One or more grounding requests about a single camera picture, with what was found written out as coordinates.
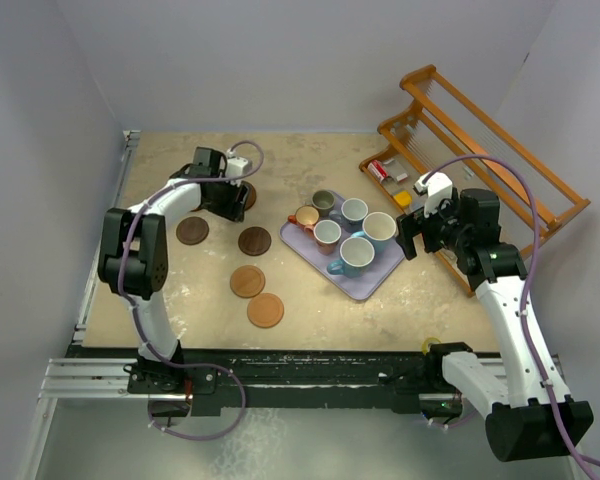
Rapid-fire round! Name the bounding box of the dark walnut coaster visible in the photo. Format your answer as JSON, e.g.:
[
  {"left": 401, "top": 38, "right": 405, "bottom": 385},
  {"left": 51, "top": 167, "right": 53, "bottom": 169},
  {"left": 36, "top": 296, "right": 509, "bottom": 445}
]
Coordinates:
[
  {"left": 176, "top": 216, "right": 209, "bottom": 246},
  {"left": 238, "top": 226, "right": 271, "bottom": 256}
]

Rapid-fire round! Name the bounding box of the light orange wooden coaster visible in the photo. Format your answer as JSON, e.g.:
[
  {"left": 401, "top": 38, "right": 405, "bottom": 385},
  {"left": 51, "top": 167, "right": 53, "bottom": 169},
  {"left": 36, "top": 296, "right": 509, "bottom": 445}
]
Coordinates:
[
  {"left": 229, "top": 265, "right": 266, "bottom": 298},
  {"left": 247, "top": 293, "right": 284, "bottom": 328}
]

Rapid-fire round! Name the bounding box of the yellow small block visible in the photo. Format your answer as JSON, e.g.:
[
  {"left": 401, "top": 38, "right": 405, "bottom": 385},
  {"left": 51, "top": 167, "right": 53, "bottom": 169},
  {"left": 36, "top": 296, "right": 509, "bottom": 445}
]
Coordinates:
[{"left": 393, "top": 191, "right": 412, "bottom": 209}]

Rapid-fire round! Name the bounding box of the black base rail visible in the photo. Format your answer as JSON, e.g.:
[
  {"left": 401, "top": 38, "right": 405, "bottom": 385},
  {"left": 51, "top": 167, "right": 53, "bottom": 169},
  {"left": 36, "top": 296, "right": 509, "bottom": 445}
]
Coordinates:
[{"left": 64, "top": 342, "right": 486, "bottom": 419}]

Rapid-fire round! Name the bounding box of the grey green cup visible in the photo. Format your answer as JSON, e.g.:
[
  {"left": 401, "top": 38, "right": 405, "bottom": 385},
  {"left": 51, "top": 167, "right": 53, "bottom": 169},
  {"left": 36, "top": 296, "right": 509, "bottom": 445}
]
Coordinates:
[{"left": 311, "top": 190, "right": 335, "bottom": 217}]

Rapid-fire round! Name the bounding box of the large light blue cup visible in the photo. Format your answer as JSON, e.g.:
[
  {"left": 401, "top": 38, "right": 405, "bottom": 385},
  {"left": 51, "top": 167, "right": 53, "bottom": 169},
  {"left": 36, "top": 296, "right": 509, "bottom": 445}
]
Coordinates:
[{"left": 351, "top": 212, "right": 397, "bottom": 254}]

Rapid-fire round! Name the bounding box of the orange wooden rack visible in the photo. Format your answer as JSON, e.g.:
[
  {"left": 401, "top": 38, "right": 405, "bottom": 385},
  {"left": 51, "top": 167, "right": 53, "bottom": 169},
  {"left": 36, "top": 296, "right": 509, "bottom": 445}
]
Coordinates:
[{"left": 358, "top": 63, "right": 592, "bottom": 299}]

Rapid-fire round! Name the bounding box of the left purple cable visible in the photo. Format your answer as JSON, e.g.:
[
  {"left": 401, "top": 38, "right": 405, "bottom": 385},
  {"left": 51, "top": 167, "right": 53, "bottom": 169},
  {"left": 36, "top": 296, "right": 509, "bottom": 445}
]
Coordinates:
[{"left": 119, "top": 140, "right": 265, "bottom": 442}]

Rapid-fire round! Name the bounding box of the orange copper cup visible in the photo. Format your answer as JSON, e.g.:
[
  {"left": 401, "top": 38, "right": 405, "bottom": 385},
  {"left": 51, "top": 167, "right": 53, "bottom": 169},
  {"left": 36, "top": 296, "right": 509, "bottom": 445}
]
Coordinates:
[{"left": 287, "top": 205, "right": 320, "bottom": 234}]

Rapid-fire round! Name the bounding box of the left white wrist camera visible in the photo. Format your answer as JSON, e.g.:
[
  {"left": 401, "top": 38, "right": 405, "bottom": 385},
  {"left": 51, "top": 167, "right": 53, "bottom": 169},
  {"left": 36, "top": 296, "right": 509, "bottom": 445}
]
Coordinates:
[{"left": 225, "top": 156, "right": 252, "bottom": 178}]

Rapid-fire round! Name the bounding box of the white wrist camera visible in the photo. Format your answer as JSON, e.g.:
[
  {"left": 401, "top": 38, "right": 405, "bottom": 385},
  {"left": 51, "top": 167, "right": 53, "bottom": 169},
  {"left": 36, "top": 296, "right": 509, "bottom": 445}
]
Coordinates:
[
  {"left": 225, "top": 156, "right": 252, "bottom": 178},
  {"left": 414, "top": 172, "right": 453, "bottom": 217}
]

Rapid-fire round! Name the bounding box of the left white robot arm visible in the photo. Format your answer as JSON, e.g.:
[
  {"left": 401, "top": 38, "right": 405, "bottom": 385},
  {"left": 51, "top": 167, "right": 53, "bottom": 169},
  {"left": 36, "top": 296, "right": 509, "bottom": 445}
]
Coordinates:
[{"left": 97, "top": 141, "right": 263, "bottom": 392}]

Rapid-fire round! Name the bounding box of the yellow tape roll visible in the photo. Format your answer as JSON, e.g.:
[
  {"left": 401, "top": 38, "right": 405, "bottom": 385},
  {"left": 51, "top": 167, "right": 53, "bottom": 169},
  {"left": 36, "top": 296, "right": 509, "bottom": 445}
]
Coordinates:
[{"left": 421, "top": 337, "right": 441, "bottom": 355}]

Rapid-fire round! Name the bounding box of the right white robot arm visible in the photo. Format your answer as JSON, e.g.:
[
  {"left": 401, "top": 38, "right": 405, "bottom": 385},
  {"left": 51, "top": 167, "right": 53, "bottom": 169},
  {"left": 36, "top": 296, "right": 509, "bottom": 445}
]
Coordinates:
[{"left": 396, "top": 186, "right": 594, "bottom": 462}]

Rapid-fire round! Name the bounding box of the grey blue cup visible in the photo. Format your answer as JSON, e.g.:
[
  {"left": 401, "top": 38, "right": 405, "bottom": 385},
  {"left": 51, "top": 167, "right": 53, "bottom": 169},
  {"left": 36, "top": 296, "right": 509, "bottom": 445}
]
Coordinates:
[{"left": 329, "top": 198, "right": 369, "bottom": 233}]

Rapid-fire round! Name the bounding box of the aluminium frame profile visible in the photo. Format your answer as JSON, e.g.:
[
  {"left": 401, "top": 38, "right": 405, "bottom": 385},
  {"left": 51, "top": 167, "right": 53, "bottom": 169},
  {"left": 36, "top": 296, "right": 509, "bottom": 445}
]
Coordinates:
[{"left": 38, "top": 357, "right": 146, "bottom": 400}]

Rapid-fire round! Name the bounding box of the blue cup with pattern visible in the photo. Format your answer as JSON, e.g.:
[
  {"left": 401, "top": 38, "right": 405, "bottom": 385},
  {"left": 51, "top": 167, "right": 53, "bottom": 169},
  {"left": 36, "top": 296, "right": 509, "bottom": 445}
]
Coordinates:
[{"left": 326, "top": 237, "right": 375, "bottom": 278}]

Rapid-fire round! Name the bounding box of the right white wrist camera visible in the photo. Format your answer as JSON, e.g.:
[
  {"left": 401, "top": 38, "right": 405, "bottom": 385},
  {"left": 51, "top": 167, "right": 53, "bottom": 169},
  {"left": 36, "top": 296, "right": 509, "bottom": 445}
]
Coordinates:
[{"left": 414, "top": 172, "right": 453, "bottom": 217}]

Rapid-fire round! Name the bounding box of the red white small box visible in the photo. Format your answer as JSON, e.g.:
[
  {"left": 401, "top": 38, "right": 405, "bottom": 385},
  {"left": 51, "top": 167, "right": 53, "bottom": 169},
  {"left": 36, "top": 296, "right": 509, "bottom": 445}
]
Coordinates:
[{"left": 367, "top": 160, "right": 389, "bottom": 183}]

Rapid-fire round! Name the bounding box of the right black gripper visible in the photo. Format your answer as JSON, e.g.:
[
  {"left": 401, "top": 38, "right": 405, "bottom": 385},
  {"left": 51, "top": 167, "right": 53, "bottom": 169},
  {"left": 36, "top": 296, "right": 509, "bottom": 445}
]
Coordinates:
[{"left": 397, "top": 190, "right": 470, "bottom": 259}]

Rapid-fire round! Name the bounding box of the pink red cup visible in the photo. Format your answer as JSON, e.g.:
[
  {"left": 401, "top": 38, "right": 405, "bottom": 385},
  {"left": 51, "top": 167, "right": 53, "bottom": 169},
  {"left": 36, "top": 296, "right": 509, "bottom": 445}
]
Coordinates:
[{"left": 303, "top": 220, "right": 342, "bottom": 255}]

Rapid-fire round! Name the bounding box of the lilac serving tray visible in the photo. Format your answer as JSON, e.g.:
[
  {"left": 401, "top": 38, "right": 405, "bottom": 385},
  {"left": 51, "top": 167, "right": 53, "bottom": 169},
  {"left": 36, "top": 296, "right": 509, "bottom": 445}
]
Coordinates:
[{"left": 278, "top": 189, "right": 409, "bottom": 302}]

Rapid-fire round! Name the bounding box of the reddish wooden coaster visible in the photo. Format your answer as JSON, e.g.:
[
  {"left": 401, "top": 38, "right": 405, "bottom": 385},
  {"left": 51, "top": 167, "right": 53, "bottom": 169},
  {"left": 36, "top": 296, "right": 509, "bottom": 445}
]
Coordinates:
[{"left": 243, "top": 181, "right": 257, "bottom": 211}]

